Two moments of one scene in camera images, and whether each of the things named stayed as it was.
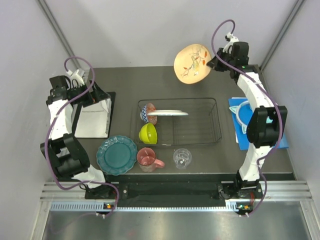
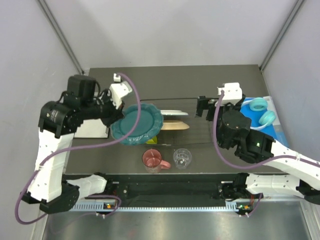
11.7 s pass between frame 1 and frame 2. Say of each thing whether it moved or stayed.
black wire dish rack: stayed
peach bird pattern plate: moved
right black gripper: moved
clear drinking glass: stayed
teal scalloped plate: moved
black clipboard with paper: stayed
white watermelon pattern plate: stayed
